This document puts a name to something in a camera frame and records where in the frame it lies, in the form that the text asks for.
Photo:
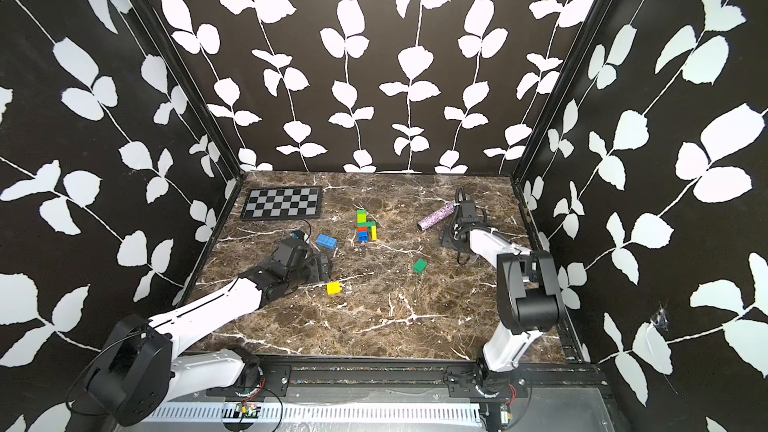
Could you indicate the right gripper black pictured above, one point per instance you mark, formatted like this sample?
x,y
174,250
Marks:
x,y
447,237

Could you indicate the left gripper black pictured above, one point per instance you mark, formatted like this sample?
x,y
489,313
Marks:
x,y
316,274

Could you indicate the light blue long lego brick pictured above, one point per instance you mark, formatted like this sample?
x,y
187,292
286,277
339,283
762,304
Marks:
x,y
326,242

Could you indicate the small dark green lego brick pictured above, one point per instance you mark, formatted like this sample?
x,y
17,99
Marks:
x,y
420,266

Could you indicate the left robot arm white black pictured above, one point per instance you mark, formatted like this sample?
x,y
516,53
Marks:
x,y
143,363

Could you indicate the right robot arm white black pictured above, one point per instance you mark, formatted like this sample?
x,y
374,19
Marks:
x,y
529,300

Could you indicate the yellow lego brick front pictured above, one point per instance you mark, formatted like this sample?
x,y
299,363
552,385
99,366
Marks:
x,y
334,288

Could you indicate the purple glitter microphone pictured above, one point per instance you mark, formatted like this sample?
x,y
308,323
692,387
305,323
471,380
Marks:
x,y
447,210

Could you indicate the black white checkerboard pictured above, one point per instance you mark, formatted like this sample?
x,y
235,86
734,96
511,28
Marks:
x,y
282,203

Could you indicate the white perforated strip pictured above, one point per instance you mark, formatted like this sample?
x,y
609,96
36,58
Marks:
x,y
463,414

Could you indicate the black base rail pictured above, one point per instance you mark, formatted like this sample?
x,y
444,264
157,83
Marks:
x,y
459,378

